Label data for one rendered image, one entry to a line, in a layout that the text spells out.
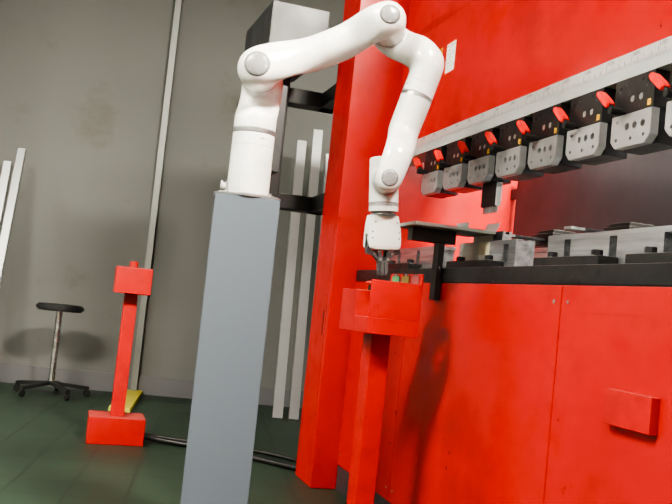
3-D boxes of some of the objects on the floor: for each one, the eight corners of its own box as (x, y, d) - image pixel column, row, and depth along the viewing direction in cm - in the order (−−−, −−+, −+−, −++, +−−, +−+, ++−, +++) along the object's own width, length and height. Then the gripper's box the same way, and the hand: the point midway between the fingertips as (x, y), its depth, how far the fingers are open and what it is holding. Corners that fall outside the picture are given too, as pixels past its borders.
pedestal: (85, 435, 406) (106, 258, 411) (140, 438, 413) (160, 264, 417) (85, 443, 387) (107, 257, 391) (143, 446, 393) (164, 264, 398)
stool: (94, 393, 556) (104, 307, 559) (83, 402, 512) (94, 308, 515) (19, 387, 550) (30, 300, 553) (1, 395, 506) (13, 300, 509)
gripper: (364, 208, 241) (363, 275, 241) (412, 211, 247) (411, 276, 246) (354, 210, 248) (352, 274, 248) (400, 212, 254) (399, 275, 253)
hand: (382, 268), depth 247 cm, fingers closed
